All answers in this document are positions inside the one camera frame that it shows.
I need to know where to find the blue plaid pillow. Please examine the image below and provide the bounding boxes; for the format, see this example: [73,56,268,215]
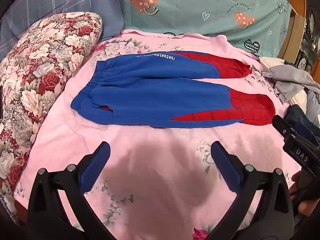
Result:
[0,0,125,63]

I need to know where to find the grey garment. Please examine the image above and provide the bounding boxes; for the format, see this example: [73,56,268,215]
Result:
[261,65,320,105]

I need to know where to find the blue and red pants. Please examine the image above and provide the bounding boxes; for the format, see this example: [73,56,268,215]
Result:
[71,51,276,128]

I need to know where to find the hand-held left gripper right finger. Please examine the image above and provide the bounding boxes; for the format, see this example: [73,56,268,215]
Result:
[207,141,294,240]

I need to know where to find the wooden headboard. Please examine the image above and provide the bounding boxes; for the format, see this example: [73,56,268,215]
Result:
[277,0,320,62]

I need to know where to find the pink floral blanket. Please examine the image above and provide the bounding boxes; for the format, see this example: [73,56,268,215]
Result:
[14,29,304,240]

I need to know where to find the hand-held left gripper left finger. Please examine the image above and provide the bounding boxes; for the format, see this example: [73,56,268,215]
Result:
[26,141,118,240]

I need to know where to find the light blue garment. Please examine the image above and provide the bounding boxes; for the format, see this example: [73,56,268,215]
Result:
[305,90,320,128]

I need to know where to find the person's right hand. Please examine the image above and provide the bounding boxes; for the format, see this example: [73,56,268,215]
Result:
[289,172,317,215]

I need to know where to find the dark blue garment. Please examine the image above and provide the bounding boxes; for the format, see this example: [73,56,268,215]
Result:
[286,104,320,130]

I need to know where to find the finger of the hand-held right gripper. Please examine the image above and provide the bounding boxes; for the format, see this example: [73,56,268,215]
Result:
[294,121,316,144]
[272,115,297,142]

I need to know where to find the white cloth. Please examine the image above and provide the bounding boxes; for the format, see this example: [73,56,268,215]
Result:
[258,56,286,69]

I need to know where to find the red and white floral pillow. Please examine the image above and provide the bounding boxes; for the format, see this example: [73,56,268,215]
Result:
[0,12,103,224]

